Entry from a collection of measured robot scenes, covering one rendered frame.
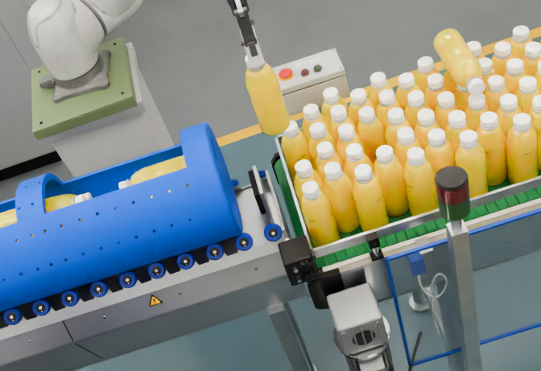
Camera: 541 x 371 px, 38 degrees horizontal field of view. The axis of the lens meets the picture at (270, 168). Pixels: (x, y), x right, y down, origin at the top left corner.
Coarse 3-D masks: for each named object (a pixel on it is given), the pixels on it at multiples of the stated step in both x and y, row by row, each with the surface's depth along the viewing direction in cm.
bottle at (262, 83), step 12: (264, 60) 170; (252, 72) 170; (264, 72) 169; (252, 84) 170; (264, 84) 170; (276, 84) 172; (252, 96) 173; (264, 96) 172; (276, 96) 173; (264, 108) 174; (276, 108) 175; (264, 120) 177; (276, 120) 177; (288, 120) 180; (264, 132) 181; (276, 132) 179
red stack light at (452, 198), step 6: (468, 180) 153; (468, 186) 153; (438, 192) 154; (444, 192) 152; (450, 192) 152; (456, 192) 152; (462, 192) 152; (468, 192) 154; (438, 198) 156; (444, 198) 154; (450, 198) 153; (456, 198) 153; (462, 198) 153; (450, 204) 154
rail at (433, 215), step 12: (528, 180) 183; (540, 180) 183; (492, 192) 183; (504, 192) 184; (516, 192) 185; (480, 204) 185; (420, 216) 184; (432, 216) 185; (384, 228) 184; (396, 228) 185; (408, 228) 186; (348, 240) 184; (360, 240) 185; (324, 252) 185
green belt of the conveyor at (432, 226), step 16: (288, 192) 210; (528, 192) 191; (288, 208) 208; (480, 208) 191; (496, 208) 190; (432, 224) 191; (384, 240) 191; (400, 240) 190; (336, 256) 192; (352, 256) 190
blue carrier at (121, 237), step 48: (192, 144) 181; (48, 192) 201; (96, 192) 204; (144, 192) 178; (192, 192) 177; (0, 240) 179; (48, 240) 178; (96, 240) 179; (144, 240) 180; (192, 240) 183; (0, 288) 181; (48, 288) 185
